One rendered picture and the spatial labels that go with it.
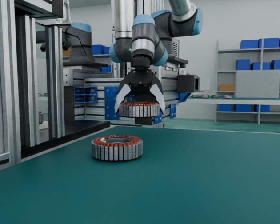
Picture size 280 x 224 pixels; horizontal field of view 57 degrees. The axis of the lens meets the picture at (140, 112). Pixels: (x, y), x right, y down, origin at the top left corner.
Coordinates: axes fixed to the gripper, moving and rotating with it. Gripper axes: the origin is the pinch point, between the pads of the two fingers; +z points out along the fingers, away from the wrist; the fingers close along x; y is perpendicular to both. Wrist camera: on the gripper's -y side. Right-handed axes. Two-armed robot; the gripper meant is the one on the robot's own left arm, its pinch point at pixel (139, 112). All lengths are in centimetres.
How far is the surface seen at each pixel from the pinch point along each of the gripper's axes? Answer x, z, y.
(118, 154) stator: 2.5, 16.1, -15.1
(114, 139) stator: 4.6, 11.0, -9.2
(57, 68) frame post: 20.0, -6.3, -12.5
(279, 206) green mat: -20.9, 26.3, -29.8
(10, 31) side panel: 22.4, -3.4, -29.4
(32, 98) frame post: 22.6, 4.1, -16.1
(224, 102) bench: -80, -106, 207
